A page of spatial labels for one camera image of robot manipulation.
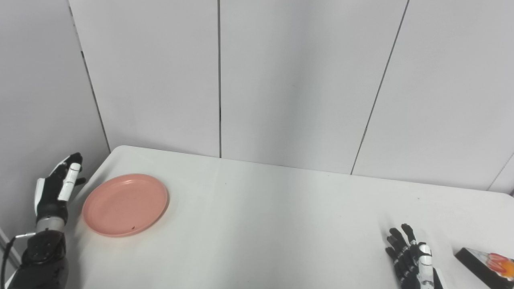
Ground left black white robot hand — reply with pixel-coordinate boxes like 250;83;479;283
34;153;86;220

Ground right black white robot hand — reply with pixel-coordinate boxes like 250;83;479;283
385;224;446;289

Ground chocolate cake slice with fruit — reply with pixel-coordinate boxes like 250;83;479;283
455;247;514;289

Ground pink round plate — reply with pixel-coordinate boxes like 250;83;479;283
82;173;169;237

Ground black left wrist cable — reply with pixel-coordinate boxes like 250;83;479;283
0;233;37;289

